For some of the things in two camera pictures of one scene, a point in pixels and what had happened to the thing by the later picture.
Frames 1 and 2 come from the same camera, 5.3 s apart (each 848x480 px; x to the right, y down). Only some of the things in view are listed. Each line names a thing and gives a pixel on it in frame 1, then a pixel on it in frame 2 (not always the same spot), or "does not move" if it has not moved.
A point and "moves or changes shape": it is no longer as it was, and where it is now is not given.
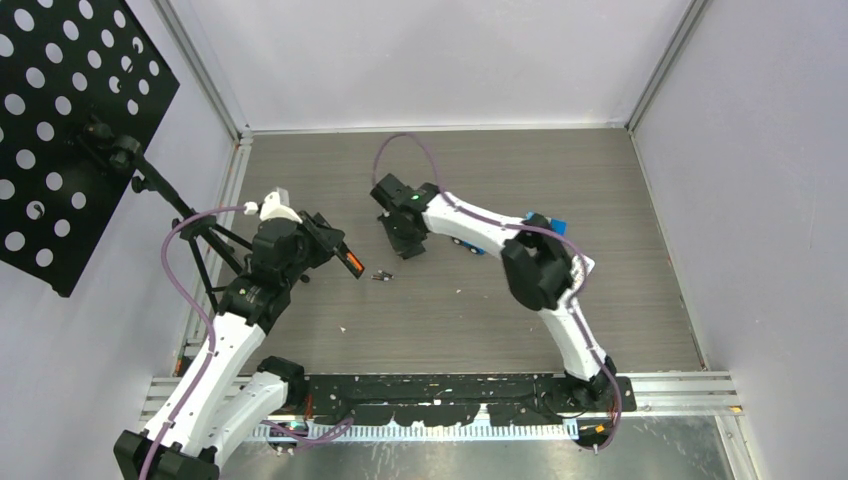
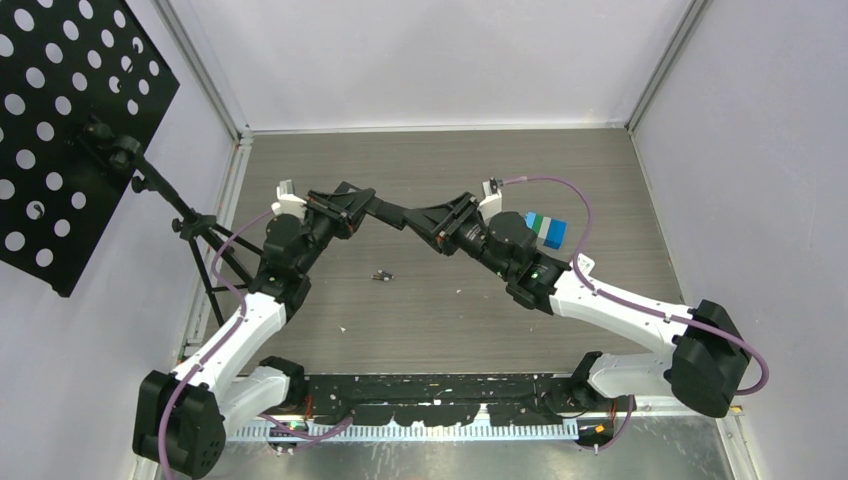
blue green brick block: x=555 y=225 does not move
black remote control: x=349 y=260 moves or changes shape
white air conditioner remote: x=577 y=272 does not move
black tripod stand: x=128 y=153 does not move
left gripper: x=326 y=239 → x=343 y=211
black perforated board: x=83 y=89 does not move
